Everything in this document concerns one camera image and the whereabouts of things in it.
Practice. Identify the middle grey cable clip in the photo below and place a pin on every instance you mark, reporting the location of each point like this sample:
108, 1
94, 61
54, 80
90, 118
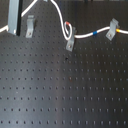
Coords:
71, 41

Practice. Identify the grey cable clip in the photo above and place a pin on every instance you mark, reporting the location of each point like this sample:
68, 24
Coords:
30, 26
114, 25
71, 41

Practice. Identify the right grey cable clip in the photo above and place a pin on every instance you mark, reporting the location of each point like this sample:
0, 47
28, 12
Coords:
114, 25

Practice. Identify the left grey cable clip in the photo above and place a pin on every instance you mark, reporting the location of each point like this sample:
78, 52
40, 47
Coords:
30, 26

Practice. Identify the grey metal post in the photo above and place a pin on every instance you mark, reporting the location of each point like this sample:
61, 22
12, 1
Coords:
14, 16

